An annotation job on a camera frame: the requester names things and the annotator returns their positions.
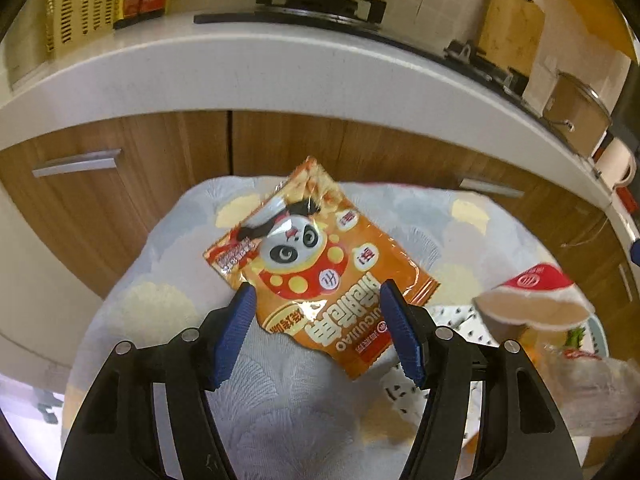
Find yellow wall cabinet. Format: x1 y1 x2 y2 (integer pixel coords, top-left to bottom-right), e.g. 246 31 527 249
568 0 639 64

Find green leafy vegetable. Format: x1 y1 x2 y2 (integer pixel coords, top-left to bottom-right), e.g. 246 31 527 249
563 326 586 350

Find clear plastic bag red label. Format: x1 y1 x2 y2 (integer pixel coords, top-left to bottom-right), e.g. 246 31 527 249
538 346 639 437

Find yellow slotted basket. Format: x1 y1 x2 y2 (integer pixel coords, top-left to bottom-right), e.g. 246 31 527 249
46 0 115 58

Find patterned round table cloth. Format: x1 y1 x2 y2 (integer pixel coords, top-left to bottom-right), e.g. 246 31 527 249
60 174 616 480

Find red white paper cup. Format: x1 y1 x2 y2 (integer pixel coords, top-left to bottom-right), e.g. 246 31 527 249
473 263 594 332

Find black gas stove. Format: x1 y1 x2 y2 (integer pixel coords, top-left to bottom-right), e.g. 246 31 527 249
193 0 529 99

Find wooden cutting board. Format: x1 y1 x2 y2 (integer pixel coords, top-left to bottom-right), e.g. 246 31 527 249
476 0 544 77

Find orange panda snack packet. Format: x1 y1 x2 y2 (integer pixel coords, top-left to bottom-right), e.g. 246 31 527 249
204 158 439 379

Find brown slow cooker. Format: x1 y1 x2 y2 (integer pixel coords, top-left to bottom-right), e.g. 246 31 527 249
542 72 612 158

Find wooden base cabinets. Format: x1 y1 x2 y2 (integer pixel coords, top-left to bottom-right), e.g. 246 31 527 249
0 109 640 321

